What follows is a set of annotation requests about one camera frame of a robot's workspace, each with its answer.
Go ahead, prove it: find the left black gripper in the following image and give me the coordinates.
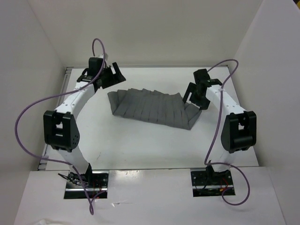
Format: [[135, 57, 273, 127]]
[[99, 63, 126, 89]]

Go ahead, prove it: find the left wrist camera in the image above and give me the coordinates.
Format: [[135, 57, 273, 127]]
[[87, 53, 108, 79]]

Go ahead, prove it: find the white crumpled plastic bag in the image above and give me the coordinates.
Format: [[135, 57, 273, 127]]
[[33, 218, 68, 225]]

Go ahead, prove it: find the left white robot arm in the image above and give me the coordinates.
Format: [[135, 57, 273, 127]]
[[43, 58, 126, 188]]

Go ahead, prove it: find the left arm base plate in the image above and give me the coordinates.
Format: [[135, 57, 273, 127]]
[[58, 170, 109, 199]]

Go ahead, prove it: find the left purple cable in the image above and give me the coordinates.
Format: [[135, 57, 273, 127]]
[[14, 38, 106, 215]]

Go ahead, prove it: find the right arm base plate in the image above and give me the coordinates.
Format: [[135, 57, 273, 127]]
[[190, 168, 235, 197]]

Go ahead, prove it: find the grey pleated skirt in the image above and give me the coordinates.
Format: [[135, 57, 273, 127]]
[[107, 89, 202, 130]]

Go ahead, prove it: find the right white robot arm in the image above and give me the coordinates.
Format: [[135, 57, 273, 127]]
[[183, 79, 257, 184]]

